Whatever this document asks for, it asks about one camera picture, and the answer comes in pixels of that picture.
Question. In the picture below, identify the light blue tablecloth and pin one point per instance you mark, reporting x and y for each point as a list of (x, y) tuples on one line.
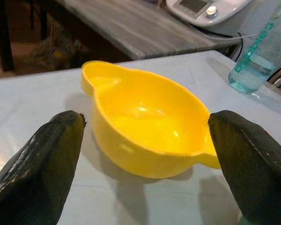
[(135, 140)]

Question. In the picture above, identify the dark wooden furniture leg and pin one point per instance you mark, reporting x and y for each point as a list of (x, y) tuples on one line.
[(2, 35)]

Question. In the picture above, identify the white kitchen appliance with display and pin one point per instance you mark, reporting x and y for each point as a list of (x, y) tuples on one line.
[(215, 14)]

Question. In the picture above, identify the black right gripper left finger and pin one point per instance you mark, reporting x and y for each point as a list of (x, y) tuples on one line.
[(35, 173)]

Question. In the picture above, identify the clear plastic water bottle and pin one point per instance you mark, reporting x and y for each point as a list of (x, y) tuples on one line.
[(260, 51)]

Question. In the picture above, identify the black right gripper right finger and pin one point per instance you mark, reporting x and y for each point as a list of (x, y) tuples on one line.
[(253, 168)]

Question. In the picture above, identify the grey striped countertop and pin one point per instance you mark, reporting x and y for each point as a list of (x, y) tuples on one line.
[(140, 25)]

